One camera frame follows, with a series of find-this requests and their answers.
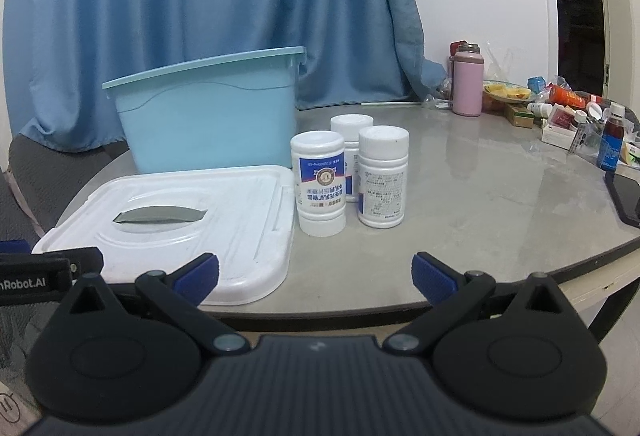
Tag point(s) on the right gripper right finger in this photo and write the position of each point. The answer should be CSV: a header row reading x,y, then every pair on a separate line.
x,y
454,297

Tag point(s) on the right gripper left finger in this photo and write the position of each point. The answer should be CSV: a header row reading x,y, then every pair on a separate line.
x,y
177,295

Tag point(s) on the white plastic bin lid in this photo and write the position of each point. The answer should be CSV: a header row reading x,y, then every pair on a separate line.
x,y
243,215

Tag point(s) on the white bottle text label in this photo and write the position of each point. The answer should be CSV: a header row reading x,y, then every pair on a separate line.
x,y
382,176

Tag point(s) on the white bottle blue label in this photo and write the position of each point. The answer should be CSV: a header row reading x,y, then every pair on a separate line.
x,y
319,177

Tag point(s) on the green cardboard box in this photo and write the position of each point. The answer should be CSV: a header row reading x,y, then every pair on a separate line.
x,y
519,116

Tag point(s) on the light blue plastic bin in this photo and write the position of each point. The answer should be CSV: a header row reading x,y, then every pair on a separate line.
x,y
231,110

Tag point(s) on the red white small box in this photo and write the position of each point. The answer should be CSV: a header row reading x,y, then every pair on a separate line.
x,y
559,128

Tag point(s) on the white bottle rear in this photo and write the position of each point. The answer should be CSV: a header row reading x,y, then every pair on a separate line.
x,y
349,127

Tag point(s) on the black smartphone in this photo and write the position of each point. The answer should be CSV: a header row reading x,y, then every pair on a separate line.
x,y
625,195

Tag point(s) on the plate with yellow food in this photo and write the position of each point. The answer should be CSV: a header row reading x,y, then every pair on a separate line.
x,y
506,92

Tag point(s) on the blue liquid medicine bottle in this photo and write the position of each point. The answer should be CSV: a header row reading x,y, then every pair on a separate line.
x,y
612,138

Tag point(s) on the orange tube package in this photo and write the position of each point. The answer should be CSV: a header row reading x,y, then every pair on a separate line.
x,y
566,97

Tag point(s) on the pink thermos bottle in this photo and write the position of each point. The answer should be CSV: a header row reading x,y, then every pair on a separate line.
x,y
467,73

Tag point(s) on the red box behind thermos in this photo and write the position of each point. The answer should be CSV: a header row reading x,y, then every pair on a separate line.
x,y
454,46

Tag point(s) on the blue curtain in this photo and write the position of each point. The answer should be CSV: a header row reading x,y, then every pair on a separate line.
x,y
57,54

